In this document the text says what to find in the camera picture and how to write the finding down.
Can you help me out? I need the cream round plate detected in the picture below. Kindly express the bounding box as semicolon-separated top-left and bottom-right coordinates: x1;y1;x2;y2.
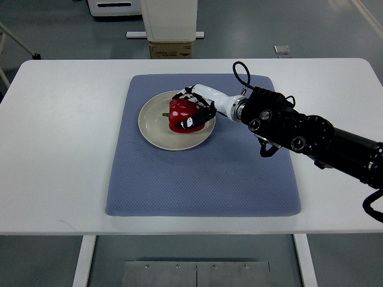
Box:
138;90;215;151

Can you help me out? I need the white pillar stand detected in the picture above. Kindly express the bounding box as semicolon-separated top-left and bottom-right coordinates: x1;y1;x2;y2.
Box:
126;0;205;42

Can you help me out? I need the white machine cabinet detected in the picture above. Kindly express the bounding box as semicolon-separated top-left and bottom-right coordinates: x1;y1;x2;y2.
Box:
87;0;141;17

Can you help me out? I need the white frame with caster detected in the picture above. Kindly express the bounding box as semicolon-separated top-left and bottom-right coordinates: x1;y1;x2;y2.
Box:
1;22;41;88

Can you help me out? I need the cardboard box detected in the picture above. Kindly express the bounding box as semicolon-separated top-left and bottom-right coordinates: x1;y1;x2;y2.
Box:
149;42;193;59

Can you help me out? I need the small grey floor plate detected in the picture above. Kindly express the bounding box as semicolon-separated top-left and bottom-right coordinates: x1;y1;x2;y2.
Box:
274;45;291;55

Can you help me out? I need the right white table leg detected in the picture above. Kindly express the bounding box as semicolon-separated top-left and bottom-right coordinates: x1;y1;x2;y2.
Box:
293;234;318;287

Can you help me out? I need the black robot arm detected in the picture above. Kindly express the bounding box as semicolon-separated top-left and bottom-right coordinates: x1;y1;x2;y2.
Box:
235;78;382;221

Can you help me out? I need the white table leg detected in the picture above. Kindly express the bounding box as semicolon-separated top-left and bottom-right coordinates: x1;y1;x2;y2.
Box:
293;234;318;287
72;235;96;287

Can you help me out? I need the left white table leg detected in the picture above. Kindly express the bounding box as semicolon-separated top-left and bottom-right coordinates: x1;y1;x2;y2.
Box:
72;235;96;287

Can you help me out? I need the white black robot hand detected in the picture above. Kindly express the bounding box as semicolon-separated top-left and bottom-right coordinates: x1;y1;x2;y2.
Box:
172;84;247;131

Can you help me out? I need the blue textured mat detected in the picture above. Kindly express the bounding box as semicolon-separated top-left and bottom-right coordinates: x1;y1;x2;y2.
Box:
105;74;301;217

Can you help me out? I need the red bell pepper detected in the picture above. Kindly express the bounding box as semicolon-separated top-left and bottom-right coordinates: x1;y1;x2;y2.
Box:
162;99;206;133

